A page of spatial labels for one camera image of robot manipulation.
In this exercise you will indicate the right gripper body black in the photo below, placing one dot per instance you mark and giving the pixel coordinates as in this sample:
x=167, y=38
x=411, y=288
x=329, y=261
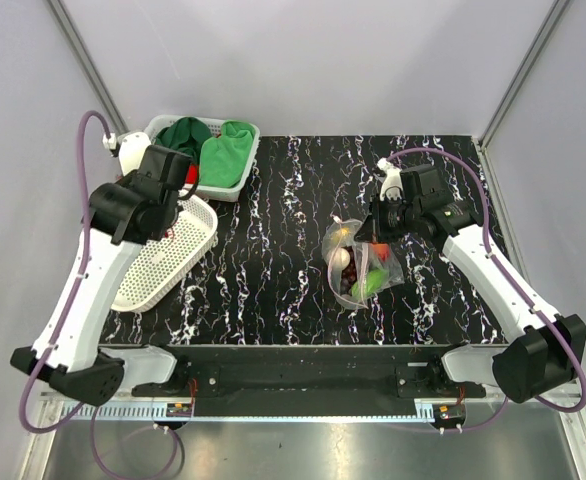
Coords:
x=394, y=219

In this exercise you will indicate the clear zip top bag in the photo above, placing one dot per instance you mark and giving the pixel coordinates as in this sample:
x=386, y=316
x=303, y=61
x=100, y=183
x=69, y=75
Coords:
x=363, y=259

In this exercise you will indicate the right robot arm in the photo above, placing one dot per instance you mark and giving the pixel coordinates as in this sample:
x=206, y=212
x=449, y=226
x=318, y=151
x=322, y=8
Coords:
x=544, y=348

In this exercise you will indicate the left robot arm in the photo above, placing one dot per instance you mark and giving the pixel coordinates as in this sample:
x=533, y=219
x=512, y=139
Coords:
x=122, y=218

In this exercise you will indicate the white radish toy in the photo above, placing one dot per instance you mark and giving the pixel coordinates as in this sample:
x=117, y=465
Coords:
x=342, y=258

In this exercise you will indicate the green vegetable toy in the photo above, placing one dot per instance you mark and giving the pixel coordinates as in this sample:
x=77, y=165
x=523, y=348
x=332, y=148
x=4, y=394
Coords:
x=373, y=282

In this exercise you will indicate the black marble pattern mat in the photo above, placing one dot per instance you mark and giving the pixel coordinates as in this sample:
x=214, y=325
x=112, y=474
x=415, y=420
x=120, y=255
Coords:
x=265, y=282

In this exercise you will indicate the light green cloth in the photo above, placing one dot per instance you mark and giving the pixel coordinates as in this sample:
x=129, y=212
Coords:
x=224, y=158

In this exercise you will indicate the white basket with cloths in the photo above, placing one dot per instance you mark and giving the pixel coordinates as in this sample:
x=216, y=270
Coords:
x=229, y=195

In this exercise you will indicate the red cloth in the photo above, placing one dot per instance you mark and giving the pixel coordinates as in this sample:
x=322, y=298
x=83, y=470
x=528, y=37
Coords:
x=192, y=174

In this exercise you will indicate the dark green cloth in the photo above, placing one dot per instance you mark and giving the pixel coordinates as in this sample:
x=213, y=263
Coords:
x=186, y=135

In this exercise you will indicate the white perforated empty basket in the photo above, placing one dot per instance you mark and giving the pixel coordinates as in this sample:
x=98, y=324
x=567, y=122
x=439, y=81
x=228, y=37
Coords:
x=161, y=265

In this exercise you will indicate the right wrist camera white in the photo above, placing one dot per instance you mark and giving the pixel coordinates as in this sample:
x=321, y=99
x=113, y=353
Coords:
x=390, y=175

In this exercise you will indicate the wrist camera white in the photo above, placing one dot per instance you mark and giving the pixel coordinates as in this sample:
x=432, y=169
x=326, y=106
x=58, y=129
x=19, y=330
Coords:
x=390, y=175
x=128, y=149

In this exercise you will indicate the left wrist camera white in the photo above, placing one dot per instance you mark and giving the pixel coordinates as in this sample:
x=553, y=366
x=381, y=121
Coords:
x=128, y=149

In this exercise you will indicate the white slotted cable duct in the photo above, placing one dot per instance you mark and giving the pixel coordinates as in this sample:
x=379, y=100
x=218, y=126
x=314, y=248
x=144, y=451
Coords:
x=167, y=412

